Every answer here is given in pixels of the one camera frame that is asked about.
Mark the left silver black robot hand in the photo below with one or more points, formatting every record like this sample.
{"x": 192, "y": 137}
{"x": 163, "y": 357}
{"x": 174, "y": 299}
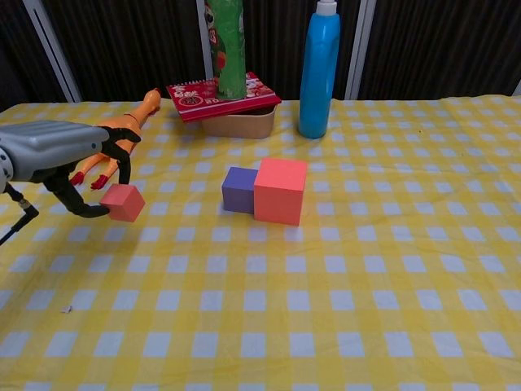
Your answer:
{"x": 49, "y": 146}

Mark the small red foam cube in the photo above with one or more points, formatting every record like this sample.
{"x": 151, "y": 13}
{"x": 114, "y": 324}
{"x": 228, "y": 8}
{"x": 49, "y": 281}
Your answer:
{"x": 124, "y": 203}

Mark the purple foam cube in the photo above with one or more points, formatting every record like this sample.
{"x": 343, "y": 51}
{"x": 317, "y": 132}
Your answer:
{"x": 238, "y": 191}

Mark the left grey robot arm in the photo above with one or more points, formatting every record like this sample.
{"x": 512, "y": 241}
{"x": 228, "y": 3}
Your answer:
{"x": 3, "y": 171}

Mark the orange rubber chicken toy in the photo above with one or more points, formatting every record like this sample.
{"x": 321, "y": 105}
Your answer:
{"x": 140, "y": 112}

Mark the red spiral desk calendar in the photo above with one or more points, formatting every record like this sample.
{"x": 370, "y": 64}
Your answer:
{"x": 195, "y": 102}

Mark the small white paper scrap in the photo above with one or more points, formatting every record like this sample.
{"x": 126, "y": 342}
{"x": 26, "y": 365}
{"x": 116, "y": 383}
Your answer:
{"x": 66, "y": 309}

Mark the beige oval box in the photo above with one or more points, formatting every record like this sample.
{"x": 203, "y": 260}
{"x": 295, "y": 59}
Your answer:
{"x": 240, "y": 124}

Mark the green cylinder can red lid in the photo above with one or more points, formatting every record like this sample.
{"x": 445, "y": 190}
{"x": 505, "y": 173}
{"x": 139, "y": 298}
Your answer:
{"x": 230, "y": 49}

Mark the large red foam cube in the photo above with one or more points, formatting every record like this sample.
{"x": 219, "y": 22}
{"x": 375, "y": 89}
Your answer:
{"x": 281, "y": 195}

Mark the blue plastic squeeze bottle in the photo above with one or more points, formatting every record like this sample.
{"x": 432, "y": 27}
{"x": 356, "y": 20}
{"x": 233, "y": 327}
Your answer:
{"x": 319, "y": 77}

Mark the yellow white checkered tablecloth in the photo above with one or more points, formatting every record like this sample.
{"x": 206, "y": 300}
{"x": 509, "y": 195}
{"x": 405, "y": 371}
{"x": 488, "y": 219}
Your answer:
{"x": 325, "y": 285}

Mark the white metal frame post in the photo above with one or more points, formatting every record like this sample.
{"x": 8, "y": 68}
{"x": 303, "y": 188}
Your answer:
{"x": 517, "y": 90}
{"x": 200, "y": 36}
{"x": 53, "y": 49}
{"x": 360, "y": 49}

